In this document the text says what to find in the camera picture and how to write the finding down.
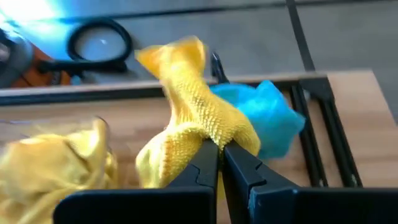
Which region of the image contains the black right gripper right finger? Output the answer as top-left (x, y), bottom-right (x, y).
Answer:
top-left (221, 140), bottom-right (398, 224)

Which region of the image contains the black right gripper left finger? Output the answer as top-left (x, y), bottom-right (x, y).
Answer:
top-left (52, 139), bottom-right (220, 224)

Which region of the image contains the yellow microfiber towel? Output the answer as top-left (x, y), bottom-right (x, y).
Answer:
top-left (0, 117), bottom-right (119, 224)
top-left (134, 35), bottom-right (261, 200)

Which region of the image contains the blue microfiber towel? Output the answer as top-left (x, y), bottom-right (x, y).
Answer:
top-left (208, 79), bottom-right (307, 160)

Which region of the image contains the orange and black shop vacuum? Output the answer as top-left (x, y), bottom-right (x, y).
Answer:
top-left (0, 27), bottom-right (73, 89)

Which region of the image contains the black cable hook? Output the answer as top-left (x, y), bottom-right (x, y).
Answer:
top-left (210, 51), bottom-right (230, 85)

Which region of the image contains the black aluminium table frame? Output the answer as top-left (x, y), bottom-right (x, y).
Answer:
top-left (0, 74), bottom-right (364, 189)

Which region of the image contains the black vacuum hose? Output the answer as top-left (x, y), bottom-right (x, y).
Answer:
top-left (37, 17), bottom-right (134, 75)

